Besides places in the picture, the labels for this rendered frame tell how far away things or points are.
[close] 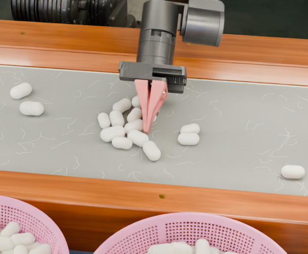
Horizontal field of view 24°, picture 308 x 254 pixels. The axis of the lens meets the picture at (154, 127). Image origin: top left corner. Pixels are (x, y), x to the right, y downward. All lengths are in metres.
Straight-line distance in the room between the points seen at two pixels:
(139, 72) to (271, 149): 0.23
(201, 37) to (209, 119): 0.13
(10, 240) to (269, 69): 0.54
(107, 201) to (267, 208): 0.21
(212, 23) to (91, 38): 0.28
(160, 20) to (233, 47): 0.21
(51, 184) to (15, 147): 0.13
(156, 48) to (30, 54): 0.28
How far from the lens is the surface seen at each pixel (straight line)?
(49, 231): 0.96
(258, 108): 1.20
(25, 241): 0.98
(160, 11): 1.14
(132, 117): 1.14
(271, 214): 0.97
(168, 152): 1.10
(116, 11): 1.79
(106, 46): 1.30
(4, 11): 3.10
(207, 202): 0.98
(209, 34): 1.14
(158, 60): 1.11
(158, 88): 1.09
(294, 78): 1.26
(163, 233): 0.96
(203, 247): 0.95
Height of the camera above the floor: 1.43
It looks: 37 degrees down
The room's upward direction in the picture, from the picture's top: straight up
